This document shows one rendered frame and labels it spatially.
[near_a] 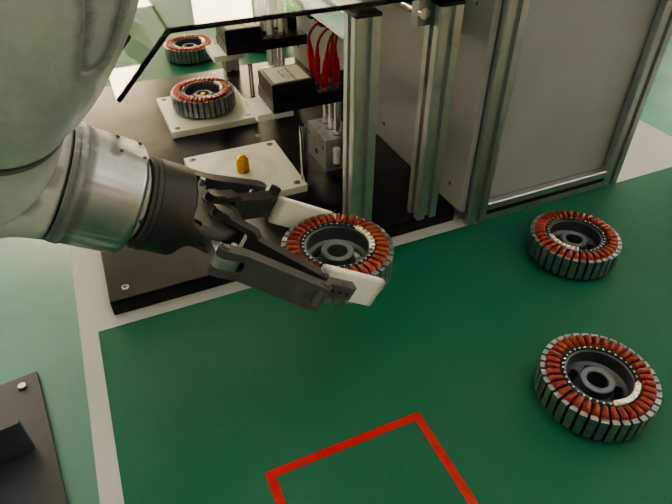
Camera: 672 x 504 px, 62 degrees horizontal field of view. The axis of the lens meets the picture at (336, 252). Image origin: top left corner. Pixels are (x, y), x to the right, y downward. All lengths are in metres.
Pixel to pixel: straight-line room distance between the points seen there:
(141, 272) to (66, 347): 1.08
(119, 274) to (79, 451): 0.88
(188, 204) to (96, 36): 0.20
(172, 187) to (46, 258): 1.71
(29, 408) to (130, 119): 0.86
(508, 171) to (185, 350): 0.49
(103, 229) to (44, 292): 1.58
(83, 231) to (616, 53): 0.69
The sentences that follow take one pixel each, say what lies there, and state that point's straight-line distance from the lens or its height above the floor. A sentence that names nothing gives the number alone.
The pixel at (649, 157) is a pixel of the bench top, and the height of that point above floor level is 0.75.
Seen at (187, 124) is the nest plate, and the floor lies 0.78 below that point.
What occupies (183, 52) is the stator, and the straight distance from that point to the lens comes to 1.35.
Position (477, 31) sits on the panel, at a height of 1.01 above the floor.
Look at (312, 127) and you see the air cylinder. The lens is 0.89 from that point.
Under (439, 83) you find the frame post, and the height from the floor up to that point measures 0.96.
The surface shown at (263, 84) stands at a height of 0.91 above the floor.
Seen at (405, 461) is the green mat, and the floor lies 0.75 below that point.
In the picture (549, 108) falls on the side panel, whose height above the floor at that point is 0.90.
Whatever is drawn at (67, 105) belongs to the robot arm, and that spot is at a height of 1.11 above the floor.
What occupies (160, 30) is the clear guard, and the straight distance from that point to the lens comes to 0.56.
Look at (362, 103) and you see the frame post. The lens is 0.64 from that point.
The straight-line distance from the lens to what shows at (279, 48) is 1.05.
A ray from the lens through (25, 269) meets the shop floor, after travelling 2.13.
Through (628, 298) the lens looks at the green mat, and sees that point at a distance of 0.77.
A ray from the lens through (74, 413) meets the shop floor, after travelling 1.63.
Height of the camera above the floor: 1.22
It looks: 39 degrees down
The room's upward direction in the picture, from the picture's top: straight up
